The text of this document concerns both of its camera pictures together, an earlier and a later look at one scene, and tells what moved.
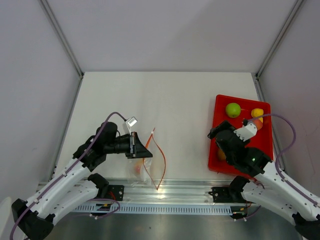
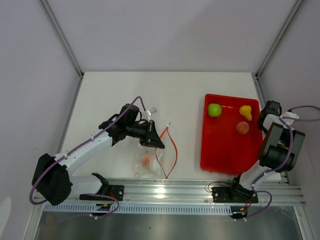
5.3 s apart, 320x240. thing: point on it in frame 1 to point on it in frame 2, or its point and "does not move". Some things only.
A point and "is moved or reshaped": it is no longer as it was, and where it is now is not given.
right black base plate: x=231 y=194 does not move
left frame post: x=69 y=50 does not move
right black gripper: x=224 y=125 to x=265 y=131
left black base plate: x=115 y=192 does not move
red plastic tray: x=262 y=139 is moved or reshaped
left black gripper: x=136 y=149 to x=151 y=138
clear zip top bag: x=148 y=172 is moved or reshaped
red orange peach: x=258 y=124 is moved or reshaped
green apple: x=233 y=110 to x=214 y=109
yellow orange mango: x=137 y=166 to x=145 y=160
